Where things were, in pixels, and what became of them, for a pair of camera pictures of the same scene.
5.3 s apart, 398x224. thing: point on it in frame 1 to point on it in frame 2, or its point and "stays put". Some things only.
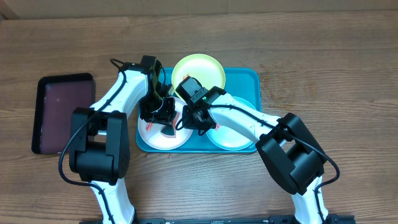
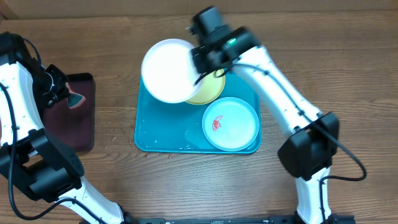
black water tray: [56, 97] stays put
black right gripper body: [193, 122] to [208, 63]
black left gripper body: [153, 109] to [50, 85]
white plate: [150, 132] to [168, 71]
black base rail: [331, 219] stays put
